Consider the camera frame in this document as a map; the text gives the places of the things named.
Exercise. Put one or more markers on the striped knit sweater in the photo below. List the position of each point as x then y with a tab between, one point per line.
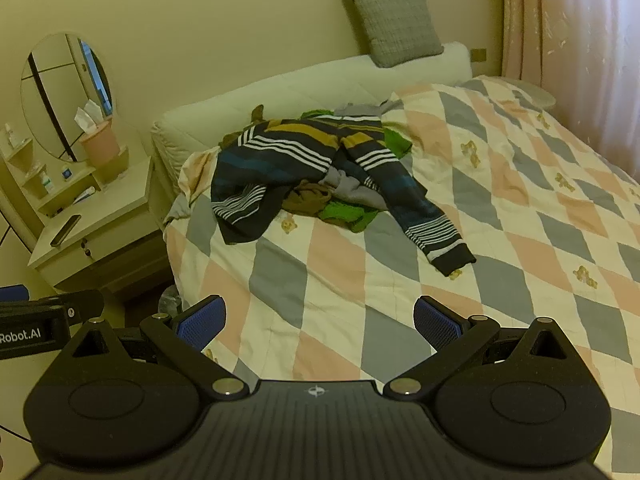
300	145

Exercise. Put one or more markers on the brass wall socket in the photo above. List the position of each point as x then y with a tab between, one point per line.
479	54

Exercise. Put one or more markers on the small blue-label jar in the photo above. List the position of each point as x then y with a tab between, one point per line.
66	172

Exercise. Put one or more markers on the green garment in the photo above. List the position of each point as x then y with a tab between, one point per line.
345	215

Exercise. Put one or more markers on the grey checked pillow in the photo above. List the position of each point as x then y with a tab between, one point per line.
395	20

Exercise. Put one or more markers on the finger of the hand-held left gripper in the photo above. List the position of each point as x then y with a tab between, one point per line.
82	302
12	292

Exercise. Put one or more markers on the pink curtain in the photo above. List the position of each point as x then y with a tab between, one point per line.
575	35

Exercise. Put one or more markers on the blue-grey garment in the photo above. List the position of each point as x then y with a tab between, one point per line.
365	109

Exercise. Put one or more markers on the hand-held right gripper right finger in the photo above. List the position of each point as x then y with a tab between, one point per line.
437	324

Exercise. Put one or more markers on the clear plastic bag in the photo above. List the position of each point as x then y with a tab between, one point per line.
170	302

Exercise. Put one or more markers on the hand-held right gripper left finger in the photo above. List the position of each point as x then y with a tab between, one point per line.
204	324

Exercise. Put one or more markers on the small white bottle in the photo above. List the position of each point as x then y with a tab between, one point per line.
46	182

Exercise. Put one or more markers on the cream dressing table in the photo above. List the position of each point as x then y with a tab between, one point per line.
115	220

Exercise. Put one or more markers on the pink tissue box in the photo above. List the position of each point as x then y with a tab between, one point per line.
100	145

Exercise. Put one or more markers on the grey garment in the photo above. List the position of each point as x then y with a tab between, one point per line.
347	182

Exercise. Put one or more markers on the oval mirror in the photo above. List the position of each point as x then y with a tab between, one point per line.
55	90

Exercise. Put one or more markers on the brown garment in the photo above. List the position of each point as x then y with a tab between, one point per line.
305	200

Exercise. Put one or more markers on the checkered bear-print quilt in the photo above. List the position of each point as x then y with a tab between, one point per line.
400	260

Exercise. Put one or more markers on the white padded headboard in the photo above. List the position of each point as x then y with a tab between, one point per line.
280	95

